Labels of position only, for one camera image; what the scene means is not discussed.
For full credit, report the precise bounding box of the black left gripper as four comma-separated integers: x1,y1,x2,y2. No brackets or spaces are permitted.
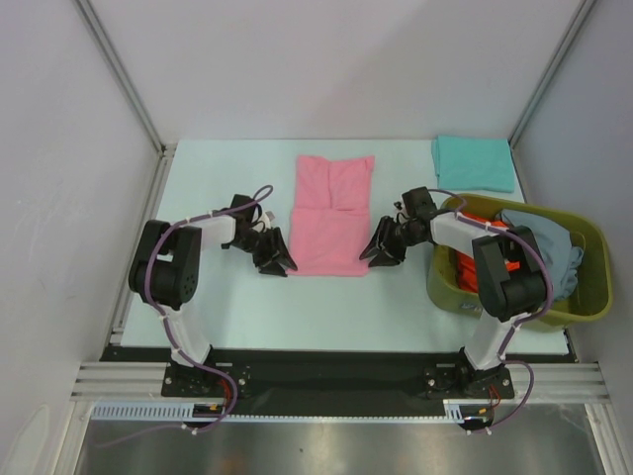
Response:
231,228,297,278

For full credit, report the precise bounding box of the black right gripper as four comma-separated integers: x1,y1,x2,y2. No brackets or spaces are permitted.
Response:
360,216,425,268

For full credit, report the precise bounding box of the pink t shirt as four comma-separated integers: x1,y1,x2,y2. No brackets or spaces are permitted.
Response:
290,155,375,277

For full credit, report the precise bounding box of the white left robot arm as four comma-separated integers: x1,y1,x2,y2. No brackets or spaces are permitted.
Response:
128,185,298,396

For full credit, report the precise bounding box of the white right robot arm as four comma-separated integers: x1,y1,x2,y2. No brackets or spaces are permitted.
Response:
359,187,553,397

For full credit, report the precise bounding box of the orange t shirt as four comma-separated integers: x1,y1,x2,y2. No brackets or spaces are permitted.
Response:
454,213,520,293

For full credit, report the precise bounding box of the folded teal t shirt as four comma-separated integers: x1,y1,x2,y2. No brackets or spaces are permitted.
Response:
431,136,515,193

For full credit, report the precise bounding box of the grey blue t shirt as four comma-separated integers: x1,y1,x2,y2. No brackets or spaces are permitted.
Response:
498,209,584,302

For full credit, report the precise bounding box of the olive green plastic basket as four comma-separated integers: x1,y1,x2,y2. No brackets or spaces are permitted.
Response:
426,194,612,333

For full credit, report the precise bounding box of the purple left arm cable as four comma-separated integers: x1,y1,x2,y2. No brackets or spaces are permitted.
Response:
145,185,276,436

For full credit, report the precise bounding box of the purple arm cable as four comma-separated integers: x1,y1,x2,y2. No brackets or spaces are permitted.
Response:
145,185,276,436
424,188,553,434

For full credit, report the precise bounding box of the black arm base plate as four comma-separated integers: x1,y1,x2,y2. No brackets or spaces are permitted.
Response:
98,345,515,418

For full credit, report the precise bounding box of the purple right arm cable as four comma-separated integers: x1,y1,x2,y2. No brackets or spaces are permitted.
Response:
424,188,553,434

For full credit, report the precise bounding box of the grey slotted cable duct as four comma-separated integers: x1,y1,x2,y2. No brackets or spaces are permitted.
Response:
90,401,492,427

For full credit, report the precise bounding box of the aluminium frame rail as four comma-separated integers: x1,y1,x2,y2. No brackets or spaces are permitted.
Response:
70,362,610,404

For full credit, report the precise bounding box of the left aluminium corner post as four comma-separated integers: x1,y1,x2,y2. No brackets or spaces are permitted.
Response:
71,0,177,158

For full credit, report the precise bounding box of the aluminium corner post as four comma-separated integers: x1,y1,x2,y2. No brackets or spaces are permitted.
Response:
71,0,177,158
508,0,598,149

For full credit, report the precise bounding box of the right aluminium corner post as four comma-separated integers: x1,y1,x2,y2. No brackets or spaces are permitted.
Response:
508,0,598,149

